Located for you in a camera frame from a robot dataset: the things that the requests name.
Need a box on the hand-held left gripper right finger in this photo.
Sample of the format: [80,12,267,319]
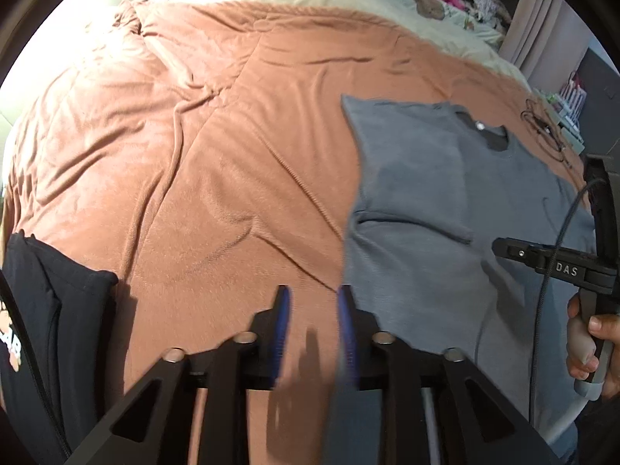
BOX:
[338,285,565,465]

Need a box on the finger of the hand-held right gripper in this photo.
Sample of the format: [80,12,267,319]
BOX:
[491,236,547,272]

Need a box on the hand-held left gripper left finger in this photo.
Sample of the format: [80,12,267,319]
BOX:
[65,285,291,465]

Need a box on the grey t-shirt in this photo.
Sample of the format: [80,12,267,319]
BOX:
[341,94,599,446]

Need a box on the pile of clothes at headboard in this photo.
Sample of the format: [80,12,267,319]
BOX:
[426,0,513,34]

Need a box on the person's right hand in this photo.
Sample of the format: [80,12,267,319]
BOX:
[567,294,620,381]

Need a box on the dark grey furniture panel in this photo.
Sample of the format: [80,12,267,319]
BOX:
[576,43,620,156]

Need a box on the striped paper bag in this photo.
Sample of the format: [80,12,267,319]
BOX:
[557,70,587,127]

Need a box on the orange fleece blanket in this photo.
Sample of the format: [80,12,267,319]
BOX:
[2,0,589,465]

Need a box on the beige curtain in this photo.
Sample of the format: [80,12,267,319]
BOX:
[499,0,577,85]

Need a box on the folded black garment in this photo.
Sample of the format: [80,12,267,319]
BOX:
[0,231,119,465]

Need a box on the thin dark cord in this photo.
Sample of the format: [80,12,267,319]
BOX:
[520,99,572,165]

